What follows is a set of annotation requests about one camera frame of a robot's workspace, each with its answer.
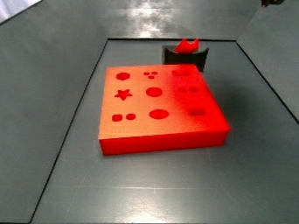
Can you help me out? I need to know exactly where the red arch object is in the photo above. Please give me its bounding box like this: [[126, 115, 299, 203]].
[[175, 38, 201, 53]]

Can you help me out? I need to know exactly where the red shape-sorter block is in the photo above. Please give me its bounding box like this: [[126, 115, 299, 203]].
[[98, 65, 230, 155]]

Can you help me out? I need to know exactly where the black fixture bracket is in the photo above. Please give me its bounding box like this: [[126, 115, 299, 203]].
[[163, 45, 210, 72]]

